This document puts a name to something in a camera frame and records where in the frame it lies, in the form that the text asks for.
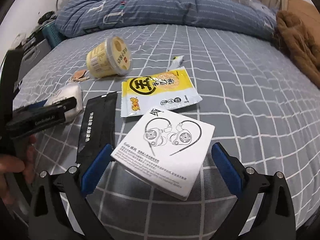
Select yellow plastic cup container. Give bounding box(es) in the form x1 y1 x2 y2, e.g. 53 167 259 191
86 35 132 78

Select blue striped duvet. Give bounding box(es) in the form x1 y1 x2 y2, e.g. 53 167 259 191
55 0 276 40

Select black sachet packet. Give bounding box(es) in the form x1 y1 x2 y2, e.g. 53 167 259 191
76 92 117 164

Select brown fleece garment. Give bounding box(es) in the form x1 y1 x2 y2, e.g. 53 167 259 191
272 10 319 87

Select grey checked bed sheet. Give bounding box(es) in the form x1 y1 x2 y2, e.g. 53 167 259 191
14 25 319 239

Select small torn wrapper piece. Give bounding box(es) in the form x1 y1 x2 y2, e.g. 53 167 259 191
167 55 184 71

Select white earphone box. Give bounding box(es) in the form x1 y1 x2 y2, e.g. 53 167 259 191
111 107 215 200

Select teal suitcase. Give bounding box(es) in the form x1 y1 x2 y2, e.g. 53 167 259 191
41 20 66 49

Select wooden headboard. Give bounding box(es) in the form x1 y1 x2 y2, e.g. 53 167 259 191
287 0 319 31

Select yellow white snack packet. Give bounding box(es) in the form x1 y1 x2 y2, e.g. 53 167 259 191
120 67 202 118

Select brown paper tag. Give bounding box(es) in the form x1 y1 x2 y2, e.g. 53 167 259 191
71 69 90 82

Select person's left hand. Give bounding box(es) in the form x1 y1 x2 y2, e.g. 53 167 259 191
1 135 36 206

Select grey suitcase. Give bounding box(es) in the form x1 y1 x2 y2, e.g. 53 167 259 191
18 38 51 81

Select white cotton pad pack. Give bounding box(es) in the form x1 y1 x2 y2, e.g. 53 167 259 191
44 82 83 123

